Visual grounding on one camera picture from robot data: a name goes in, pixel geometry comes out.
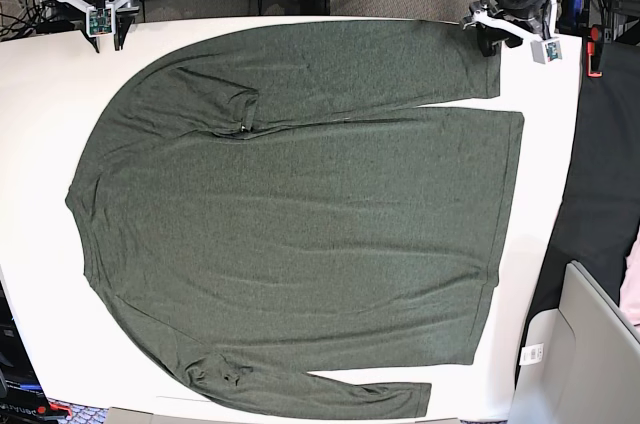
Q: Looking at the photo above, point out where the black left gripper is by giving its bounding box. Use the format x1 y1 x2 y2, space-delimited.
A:
477 0 551 57

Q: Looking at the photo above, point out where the dark green long-sleeve shirt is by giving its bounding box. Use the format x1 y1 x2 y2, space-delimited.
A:
66 21 524 420

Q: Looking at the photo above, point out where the red clamp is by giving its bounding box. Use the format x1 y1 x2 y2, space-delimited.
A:
586 24 605 78

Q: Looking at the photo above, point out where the black cloth beside table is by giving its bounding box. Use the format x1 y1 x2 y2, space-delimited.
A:
528 43 639 317

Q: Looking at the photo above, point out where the pink cloth at edge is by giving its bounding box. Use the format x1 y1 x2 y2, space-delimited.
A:
619 238 640 329

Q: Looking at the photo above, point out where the grey plastic bin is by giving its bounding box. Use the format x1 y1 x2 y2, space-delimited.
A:
508 261 639 424

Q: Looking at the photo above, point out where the black box with orange label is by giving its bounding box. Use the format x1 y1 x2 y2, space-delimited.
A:
1 291 44 423

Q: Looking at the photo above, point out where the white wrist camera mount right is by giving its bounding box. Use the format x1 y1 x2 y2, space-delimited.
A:
53 0 145 38

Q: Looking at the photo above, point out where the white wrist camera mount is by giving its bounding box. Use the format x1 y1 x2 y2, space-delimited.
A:
460 0 563 64
53 0 145 38

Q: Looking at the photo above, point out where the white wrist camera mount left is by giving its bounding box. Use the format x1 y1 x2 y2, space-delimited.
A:
460 0 563 64

